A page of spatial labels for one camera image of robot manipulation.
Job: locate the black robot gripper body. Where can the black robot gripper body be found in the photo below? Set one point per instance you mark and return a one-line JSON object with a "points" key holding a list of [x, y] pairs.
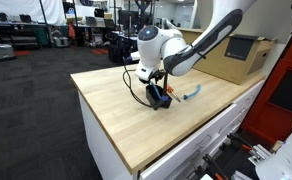
{"points": [[158, 76]]}

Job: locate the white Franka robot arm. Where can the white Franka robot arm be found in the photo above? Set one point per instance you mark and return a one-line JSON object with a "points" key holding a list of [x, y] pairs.
{"points": [[219, 30]]}

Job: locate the small grey mobile robot base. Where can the small grey mobile robot base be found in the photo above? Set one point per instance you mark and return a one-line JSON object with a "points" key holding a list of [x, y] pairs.
{"points": [[60, 40]]}

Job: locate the black plastic container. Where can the black plastic container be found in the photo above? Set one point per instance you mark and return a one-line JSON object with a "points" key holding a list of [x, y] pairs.
{"points": [[159, 101]]}

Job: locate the black cluttered workstation desk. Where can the black cluttered workstation desk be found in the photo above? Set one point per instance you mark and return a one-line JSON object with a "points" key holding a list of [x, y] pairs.
{"points": [[119, 46]]}

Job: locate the white drawer cabinet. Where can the white drawer cabinet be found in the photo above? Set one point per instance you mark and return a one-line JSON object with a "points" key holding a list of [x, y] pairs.
{"points": [[199, 143]]}

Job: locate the large cardboard box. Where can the large cardboard box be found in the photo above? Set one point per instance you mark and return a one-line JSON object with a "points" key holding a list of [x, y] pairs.
{"points": [[246, 56]]}

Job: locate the black orange bar clamp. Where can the black orange bar clamp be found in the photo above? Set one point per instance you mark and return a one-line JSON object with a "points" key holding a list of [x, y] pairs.
{"points": [[214, 166], [239, 141]]}

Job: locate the orange hanging cloth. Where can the orange hanging cloth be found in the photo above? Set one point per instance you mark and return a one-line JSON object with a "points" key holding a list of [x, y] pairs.
{"points": [[71, 31]]}

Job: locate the red metal cabinet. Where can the red metal cabinet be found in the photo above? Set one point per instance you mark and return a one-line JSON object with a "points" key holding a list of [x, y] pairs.
{"points": [[279, 100]]}

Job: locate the black backdrop stand pole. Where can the black backdrop stand pole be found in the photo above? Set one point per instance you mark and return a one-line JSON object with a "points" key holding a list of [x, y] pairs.
{"points": [[45, 20]]}

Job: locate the dark desk with shelves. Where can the dark desk with shelves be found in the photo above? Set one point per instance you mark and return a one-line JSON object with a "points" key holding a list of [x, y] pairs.
{"points": [[24, 35]]}

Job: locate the white curved machine cover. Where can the white curved machine cover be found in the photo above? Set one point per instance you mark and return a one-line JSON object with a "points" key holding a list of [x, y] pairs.
{"points": [[286, 156]]}

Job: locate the white backdrop curtain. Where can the white backdrop curtain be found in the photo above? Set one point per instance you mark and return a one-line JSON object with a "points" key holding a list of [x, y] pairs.
{"points": [[22, 7]]}

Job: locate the silver aluminium bracket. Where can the silver aluminium bracket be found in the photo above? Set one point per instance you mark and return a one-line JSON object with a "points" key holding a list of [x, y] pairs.
{"points": [[260, 154]]}

